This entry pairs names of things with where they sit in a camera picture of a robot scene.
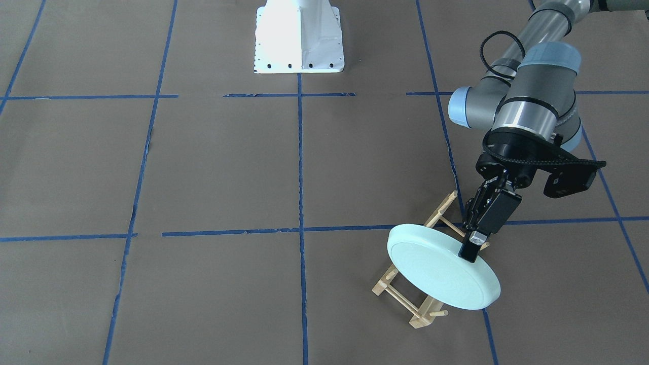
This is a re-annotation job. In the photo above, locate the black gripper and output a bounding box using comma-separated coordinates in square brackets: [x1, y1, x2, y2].
[458, 128, 553, 263]

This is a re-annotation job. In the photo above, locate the mint green plate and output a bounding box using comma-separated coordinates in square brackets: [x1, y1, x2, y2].
[387, 224, 501, 310]

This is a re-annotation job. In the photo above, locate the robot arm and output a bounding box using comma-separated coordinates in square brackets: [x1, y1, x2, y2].
[448, 1, 647, 263]

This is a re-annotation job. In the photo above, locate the wooden plate rack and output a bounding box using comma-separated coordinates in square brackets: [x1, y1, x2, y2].
[372, 191, 501, 329]

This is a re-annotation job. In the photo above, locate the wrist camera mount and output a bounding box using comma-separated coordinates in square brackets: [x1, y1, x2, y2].
[540, 146, 607, 199]

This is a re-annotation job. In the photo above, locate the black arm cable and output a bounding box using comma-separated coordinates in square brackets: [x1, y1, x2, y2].
[480, 30, 527, 80]

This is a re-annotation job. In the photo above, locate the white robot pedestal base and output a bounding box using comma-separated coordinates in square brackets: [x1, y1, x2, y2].
[254, 1, 345, 74]

